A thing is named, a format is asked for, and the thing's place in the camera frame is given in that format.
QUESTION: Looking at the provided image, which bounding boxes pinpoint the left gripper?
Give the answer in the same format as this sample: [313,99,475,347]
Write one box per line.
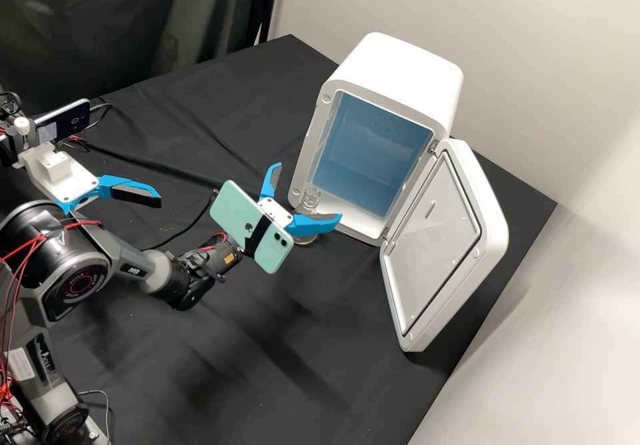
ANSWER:
[19,145,163,215]

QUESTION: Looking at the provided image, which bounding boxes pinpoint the incubator door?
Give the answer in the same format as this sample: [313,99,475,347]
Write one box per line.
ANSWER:
[379,137,511,354]

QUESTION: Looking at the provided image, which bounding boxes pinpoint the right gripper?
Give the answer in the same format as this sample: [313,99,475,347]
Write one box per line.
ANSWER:
[257,162,344,239]

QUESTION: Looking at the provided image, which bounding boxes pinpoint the right wrist camera phone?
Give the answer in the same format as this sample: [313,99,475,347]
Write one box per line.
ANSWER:
[209,180,295,276]

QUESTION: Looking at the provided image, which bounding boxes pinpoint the wrist camera phone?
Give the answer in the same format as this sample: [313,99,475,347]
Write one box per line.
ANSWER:
[209,180,295,276]
[0,98,93,151]

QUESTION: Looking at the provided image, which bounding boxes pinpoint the left wrist camera phone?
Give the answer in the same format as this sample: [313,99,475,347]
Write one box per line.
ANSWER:
[0,98,93,151]

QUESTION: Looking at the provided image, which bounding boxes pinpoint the white incubator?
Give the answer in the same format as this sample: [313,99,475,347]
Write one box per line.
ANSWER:
[288,32,465,249]

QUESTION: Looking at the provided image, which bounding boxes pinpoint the clear flask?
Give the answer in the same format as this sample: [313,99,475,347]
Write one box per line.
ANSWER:
[298,189,327,248]

